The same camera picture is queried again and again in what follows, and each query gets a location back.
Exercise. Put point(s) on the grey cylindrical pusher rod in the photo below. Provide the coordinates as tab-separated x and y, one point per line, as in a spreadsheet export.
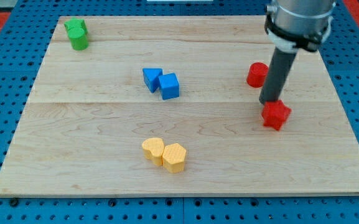
278	71

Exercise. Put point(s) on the blue cube block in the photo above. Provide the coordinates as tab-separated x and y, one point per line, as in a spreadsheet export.
169	86

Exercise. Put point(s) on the blue triangle block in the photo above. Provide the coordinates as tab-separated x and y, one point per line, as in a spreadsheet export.
151	78

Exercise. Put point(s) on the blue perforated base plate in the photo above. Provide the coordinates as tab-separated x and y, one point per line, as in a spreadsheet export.
23	42

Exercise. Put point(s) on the red star block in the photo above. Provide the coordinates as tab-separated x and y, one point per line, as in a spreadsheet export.
275	114

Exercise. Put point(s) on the green block behind cylinder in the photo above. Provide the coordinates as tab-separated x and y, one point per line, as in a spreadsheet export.
75	23

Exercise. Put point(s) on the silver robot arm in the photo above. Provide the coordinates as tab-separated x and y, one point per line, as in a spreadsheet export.
292	25

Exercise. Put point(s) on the red cylinder block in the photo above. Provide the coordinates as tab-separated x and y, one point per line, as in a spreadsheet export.
257	74

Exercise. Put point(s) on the yellow heart block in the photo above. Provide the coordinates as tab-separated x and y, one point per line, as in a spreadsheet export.
153	149

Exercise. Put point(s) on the yellow hexagon block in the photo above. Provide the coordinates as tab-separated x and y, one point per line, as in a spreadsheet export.
174	158

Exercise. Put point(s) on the wooden board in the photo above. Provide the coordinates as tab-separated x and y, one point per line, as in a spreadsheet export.
89	111

